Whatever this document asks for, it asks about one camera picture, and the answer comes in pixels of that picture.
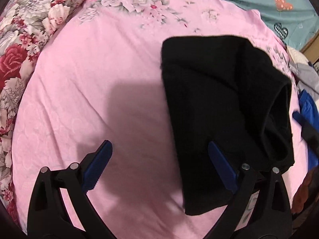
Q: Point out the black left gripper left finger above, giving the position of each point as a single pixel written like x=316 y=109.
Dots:
x=94 y=164

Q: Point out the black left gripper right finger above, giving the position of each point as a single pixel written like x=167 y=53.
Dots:
x=223 y=168

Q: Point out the black pants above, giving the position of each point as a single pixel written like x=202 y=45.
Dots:
x=224 y=90

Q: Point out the pink floral blanket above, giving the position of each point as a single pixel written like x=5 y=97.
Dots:
x=99 y=78

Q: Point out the blue garment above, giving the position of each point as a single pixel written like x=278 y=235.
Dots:
x=307 y=118

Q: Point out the grey sweatpants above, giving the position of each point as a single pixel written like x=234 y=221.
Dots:
x=306 y=78

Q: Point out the cream white garment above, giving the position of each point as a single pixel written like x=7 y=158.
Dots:
x=296 y=56

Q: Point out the red floral pillow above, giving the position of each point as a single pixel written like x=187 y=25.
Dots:
x=26 y=27

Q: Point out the teal heart-print bedsheet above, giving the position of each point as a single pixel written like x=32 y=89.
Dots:
x=294 y=21

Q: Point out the wooden bed frame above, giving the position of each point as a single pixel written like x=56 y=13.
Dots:
x=311 y=49

